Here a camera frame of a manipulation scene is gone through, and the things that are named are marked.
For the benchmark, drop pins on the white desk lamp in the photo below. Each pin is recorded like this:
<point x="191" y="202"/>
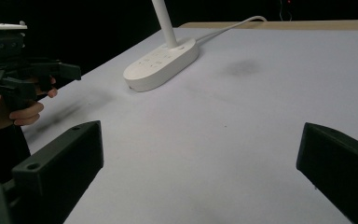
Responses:
<point x="163" y="60"/>

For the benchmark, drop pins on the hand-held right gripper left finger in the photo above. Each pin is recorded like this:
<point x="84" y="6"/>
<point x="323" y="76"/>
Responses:
<point x="62" y="161"/>

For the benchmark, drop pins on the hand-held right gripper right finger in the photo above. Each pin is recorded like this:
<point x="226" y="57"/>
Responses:
<point x="341" y="165"/>

